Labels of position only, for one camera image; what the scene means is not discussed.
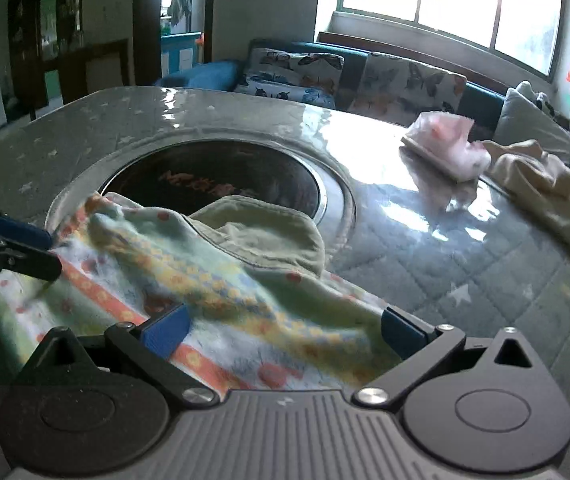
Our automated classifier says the colourful patterned baby garment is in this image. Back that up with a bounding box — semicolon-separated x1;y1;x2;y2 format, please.
0;193;399;393

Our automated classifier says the grey star quilted table cover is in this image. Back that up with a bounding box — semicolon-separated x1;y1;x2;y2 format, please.
0;84;570;480

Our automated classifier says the dark wooden cabinet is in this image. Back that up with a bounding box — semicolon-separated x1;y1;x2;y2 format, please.
0;0;131;137

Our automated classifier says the round black table inset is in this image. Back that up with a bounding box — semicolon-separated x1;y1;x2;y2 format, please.
96;140;327;224

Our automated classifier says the beige crumpled garment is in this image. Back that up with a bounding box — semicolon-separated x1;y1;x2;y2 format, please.
482;140;570;248

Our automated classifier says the folded pink garment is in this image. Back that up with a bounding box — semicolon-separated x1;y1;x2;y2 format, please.
402;112;491;183

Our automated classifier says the blue white cabinet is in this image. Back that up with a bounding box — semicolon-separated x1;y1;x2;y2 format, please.
160;32;203;77

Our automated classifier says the grey white pillow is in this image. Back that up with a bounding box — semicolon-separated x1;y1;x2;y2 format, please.
493;88;570;165

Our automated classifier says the blue sofa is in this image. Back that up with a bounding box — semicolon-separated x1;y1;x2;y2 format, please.
156;32;507;140

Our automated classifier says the right butterfly cushion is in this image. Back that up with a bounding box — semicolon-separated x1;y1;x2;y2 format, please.
348;52;467;127

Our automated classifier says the butterfly cushion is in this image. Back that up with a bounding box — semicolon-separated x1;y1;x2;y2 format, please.
348;52;467;127
234;48;345;110

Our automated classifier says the left butterfly cushion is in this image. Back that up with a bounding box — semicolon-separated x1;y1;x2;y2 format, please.
234;48;345;110

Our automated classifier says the window with green frame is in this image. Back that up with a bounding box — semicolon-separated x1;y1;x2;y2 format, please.
337;0;564;77

